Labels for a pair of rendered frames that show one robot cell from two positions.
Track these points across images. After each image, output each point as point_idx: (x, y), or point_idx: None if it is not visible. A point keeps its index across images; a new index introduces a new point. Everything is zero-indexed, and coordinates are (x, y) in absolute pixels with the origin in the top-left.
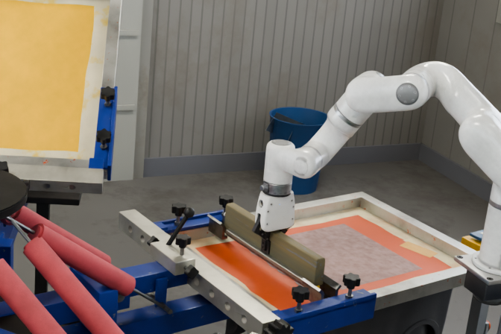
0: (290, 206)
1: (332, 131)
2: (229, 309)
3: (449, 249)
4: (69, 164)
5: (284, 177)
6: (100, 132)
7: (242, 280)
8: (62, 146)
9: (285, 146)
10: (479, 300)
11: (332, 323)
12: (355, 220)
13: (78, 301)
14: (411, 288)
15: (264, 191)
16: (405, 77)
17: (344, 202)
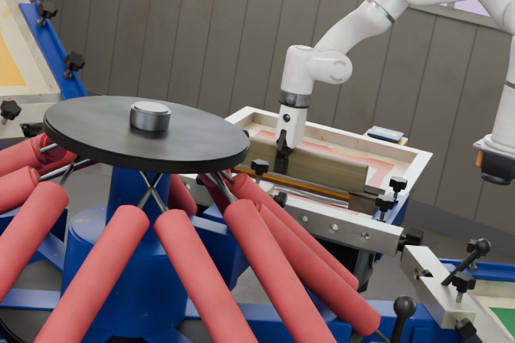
0: (305, 119)
1: (348, 31)
2: (332, 232)
3: (378, 148)
4: (37, 100)
5: (311, 86)
6: (70, 56)
7: None
8: (4, 80)
9: (314, 51)
10: (496, 182)
11: None
12: (267, 135)
13: (306, 241)
14: (412, 186)
15: (287, 105)
16: None
17: (246, 118)
